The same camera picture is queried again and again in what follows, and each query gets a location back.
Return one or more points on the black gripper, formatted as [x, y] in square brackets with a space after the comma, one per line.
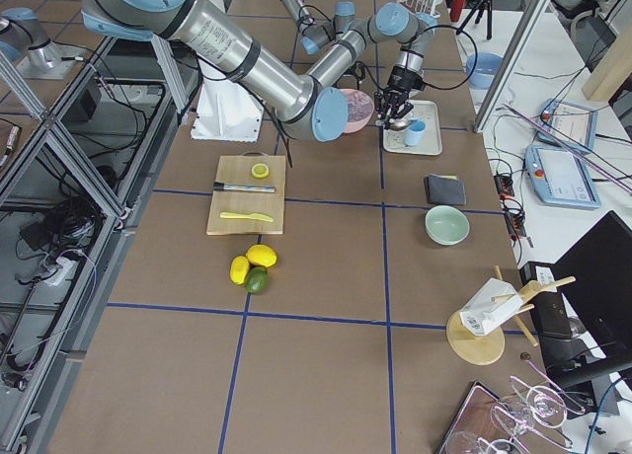
[403, 79]

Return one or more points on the silver metal ice scoop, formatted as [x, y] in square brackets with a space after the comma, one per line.
[395, 124]

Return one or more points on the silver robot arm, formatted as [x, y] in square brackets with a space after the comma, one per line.
[307, 106]
[316, 29]

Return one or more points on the light blue cup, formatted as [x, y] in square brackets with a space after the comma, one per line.
[414, 132]

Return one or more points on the pink bowl with ice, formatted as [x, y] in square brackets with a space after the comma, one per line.
[360, 109]

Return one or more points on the wooden cup stand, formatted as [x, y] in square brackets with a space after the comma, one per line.
[488, 349]

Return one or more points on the cream serving tray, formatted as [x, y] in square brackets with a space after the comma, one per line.
[430, 144]

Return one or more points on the dark grey folded cloth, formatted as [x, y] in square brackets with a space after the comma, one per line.
[444, 190]

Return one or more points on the blue bowl on desk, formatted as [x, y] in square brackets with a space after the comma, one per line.
[481, 68]

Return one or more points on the mint green bowl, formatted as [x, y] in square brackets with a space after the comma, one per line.
[446, 225]

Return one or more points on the black tripod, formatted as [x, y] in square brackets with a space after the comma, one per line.
[481, 8]

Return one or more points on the half lemon slice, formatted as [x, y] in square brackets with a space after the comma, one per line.
[260, 171]

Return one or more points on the wooden cutting board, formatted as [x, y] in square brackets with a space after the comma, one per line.
[237, 170]

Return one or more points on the yellow plastic knife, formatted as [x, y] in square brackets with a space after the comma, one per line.
[246, 216]

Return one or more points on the near teach pendant tablet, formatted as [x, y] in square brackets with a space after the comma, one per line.
[559, 178]

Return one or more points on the teach pendant tablet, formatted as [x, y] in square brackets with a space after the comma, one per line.
[559, 178]
[570, 123]

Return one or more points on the far teach pendant tablet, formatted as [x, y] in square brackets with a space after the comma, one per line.
[570, 123]

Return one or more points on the yellow lemon upper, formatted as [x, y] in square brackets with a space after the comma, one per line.
[261, 255]

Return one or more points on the yellow lemon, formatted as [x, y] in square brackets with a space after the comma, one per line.
[239, 269]
[261, 255]

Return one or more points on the white carton on stand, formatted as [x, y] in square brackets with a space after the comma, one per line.
[492, 305]

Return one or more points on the green lime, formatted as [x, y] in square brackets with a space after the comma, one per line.
[257, 279]

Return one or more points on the yellow lemon left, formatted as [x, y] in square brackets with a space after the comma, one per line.
[239, 269]

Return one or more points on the black monitor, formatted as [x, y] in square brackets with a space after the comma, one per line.
[600, 263]

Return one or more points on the upturned wine glasses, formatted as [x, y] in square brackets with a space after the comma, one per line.
[530, 416]

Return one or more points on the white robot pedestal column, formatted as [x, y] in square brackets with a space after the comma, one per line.
[225, 111]

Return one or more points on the aluminium frame post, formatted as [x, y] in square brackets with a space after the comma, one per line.
[518, 42]

